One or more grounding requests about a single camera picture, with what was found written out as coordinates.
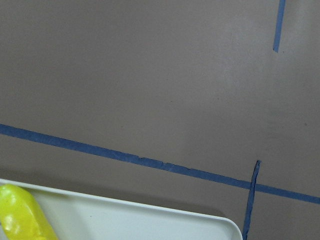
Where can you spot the yellow banana front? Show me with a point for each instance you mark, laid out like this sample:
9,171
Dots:
21,217

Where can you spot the cream bear tray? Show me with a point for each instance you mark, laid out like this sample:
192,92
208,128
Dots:
79,216

